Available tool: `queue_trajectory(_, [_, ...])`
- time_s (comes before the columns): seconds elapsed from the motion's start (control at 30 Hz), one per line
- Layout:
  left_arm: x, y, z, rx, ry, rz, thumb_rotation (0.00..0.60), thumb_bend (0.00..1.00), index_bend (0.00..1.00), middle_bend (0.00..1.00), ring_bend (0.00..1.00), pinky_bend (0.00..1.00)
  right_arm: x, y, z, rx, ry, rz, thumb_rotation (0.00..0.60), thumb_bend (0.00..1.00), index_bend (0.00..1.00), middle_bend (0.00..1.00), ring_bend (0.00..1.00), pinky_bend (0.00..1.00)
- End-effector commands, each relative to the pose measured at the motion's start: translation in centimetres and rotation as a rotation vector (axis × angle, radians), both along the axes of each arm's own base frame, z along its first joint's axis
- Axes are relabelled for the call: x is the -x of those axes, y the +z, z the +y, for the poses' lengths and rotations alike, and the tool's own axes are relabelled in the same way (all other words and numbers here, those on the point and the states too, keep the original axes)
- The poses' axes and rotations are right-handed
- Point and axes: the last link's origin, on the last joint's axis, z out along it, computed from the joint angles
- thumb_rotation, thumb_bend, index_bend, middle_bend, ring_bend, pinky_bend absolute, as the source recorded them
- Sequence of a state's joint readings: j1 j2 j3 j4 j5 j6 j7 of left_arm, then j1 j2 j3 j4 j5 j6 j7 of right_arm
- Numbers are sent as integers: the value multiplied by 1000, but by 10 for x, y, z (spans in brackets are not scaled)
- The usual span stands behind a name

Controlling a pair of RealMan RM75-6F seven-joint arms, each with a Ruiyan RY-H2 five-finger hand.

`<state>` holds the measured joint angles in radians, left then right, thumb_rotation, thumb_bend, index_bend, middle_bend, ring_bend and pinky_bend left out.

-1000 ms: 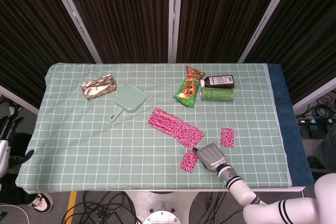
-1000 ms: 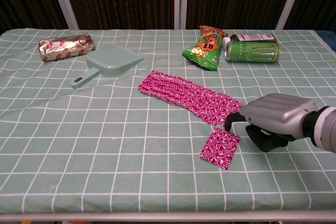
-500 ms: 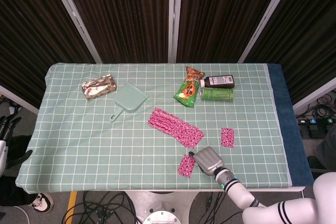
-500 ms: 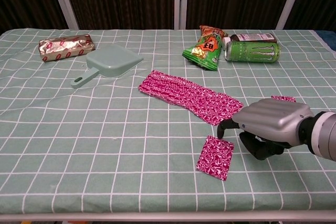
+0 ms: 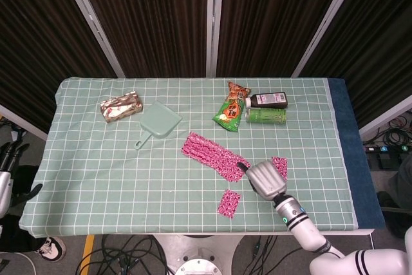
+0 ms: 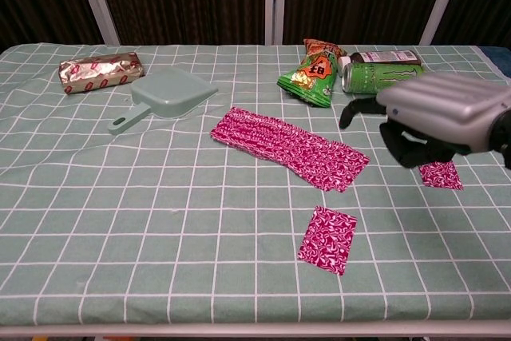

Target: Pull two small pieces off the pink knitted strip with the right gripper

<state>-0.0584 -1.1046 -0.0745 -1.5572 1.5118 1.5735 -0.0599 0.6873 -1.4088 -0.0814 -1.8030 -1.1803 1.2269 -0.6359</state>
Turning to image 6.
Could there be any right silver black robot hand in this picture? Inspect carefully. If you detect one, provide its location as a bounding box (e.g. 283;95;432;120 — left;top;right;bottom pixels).
339;72;511;169

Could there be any pink patterned playing card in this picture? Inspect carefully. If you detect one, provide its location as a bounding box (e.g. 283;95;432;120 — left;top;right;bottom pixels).
296;204;358;277
418;160;465;192

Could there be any pink patterned playing card spread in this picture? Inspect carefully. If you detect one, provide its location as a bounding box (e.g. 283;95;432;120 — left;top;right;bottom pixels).
210;105;371;194

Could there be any blue cloth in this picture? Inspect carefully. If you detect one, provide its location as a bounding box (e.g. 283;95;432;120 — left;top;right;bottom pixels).
477;46;511;78

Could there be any dark bottle with white cap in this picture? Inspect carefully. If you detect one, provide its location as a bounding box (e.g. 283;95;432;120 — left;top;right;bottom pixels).
337;50;422;77

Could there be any green Monster drink can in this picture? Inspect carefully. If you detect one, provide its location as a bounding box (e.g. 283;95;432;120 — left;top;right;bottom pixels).
341;62;427;96

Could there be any green orange chip bag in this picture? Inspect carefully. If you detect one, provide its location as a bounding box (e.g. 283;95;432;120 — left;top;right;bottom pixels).
277;38;347;109

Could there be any green plastic dustpan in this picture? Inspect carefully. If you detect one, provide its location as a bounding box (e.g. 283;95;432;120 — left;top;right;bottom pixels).
106;66;220;137

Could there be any green checkered tablecloth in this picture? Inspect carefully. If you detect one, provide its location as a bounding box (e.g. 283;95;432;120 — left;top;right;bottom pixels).
0;42;511;327

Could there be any gold foil snack package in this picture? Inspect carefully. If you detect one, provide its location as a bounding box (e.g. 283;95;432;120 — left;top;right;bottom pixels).
58;51;145;96

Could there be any white slanted metal frame post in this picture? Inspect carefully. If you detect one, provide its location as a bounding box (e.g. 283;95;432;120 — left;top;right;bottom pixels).
71;0;121;46
418;0;468;46

